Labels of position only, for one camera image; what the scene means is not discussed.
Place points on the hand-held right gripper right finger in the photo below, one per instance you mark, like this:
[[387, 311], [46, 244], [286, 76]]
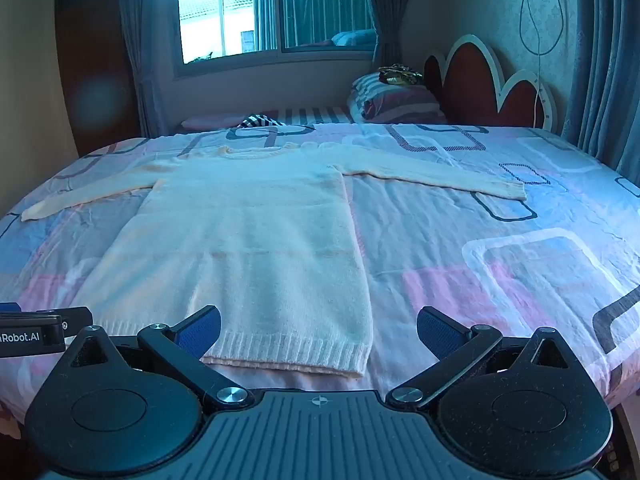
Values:
[[440, 332]]

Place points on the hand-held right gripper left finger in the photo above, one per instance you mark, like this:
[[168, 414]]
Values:
[[200, 332]]

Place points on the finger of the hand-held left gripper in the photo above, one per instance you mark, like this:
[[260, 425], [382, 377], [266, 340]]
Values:
[[77, 319]]

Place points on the cream knit sweater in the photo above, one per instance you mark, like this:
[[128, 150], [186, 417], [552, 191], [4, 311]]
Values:
[[240, 240]]

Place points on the pink and blue patterned bedspread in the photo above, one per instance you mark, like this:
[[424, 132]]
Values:
[[450, 240]]

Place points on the pink bolster pillow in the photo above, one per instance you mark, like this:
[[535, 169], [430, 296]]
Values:
[[210, 122]]

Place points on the black and white striped cloth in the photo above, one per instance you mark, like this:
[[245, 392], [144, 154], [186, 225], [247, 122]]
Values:
[[260, 121]]

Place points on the striped bed sheet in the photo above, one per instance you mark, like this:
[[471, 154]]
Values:
[[315, 114]]

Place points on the red and white headboard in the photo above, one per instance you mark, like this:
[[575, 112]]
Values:
[[475, 80]]

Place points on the brown wooden wardrobe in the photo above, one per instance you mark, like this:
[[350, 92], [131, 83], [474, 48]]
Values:
[[95, 60]]

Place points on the grey curtain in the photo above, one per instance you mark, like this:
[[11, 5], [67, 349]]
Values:
[[142, 50], [605, 60], [387, 15]]

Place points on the window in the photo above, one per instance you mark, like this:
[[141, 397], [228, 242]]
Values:
[[270, 5]]

